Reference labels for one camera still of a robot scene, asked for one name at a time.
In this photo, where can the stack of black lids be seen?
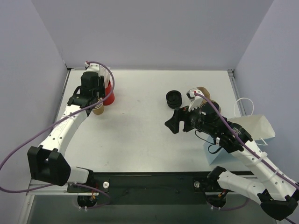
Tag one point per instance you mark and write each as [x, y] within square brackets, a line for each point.
[174, 99]

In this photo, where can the bundle of wrapped straws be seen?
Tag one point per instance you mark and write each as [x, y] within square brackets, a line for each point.
[105, 73]

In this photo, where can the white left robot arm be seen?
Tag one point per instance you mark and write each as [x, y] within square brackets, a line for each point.
[47, 162]

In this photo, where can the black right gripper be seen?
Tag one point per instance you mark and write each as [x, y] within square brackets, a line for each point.
[182, 119]

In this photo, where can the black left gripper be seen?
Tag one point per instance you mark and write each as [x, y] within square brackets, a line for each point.
[102, 83]

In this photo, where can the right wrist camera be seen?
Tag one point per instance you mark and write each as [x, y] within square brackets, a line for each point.
[195, 101]

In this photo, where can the white and blue paper bag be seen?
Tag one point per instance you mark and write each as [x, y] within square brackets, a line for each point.
[256, 125]

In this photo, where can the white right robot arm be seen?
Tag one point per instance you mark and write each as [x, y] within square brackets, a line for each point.
[277, 195]

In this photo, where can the aluminium frame rail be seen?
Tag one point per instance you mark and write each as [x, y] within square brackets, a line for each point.
[239, 104]

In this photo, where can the stack of paper cups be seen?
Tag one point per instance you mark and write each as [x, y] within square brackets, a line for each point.
[99, 109]

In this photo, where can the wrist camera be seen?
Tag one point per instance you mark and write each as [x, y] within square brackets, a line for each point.
[92, 67]
[195, 101]

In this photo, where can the brown cardboard cup carrier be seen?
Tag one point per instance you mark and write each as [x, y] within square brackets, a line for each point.
[204, 91]

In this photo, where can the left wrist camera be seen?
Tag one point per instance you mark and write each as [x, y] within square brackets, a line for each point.
[92, 67]

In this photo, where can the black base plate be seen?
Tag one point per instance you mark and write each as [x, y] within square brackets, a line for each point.
[149, 188]

